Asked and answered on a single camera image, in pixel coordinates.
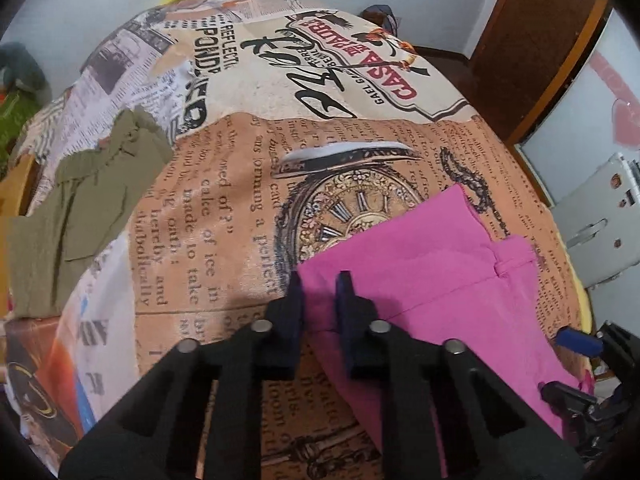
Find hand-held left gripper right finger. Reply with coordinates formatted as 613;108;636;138
335;271;586;480

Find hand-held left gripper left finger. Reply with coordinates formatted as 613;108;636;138
59;271;306;480

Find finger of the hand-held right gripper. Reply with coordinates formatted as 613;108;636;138
556;326;604;359
540;381;601;415

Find pink pants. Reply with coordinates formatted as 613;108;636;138
297;184;596;442

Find white grey appliance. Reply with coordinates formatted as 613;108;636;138
554;152;640;289

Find newspaper print bed sheet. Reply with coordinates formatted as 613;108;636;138
5;0;592;480

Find olive green garment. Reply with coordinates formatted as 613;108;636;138
7;109;174;319

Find blue grey backpack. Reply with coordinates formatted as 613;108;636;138
360;5;402;37

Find brown wooden door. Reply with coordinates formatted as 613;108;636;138
470;0;614;142

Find wooden lap table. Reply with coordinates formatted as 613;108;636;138
0;152;41;306

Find green patterned bag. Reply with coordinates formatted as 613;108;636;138
0;91;47;177

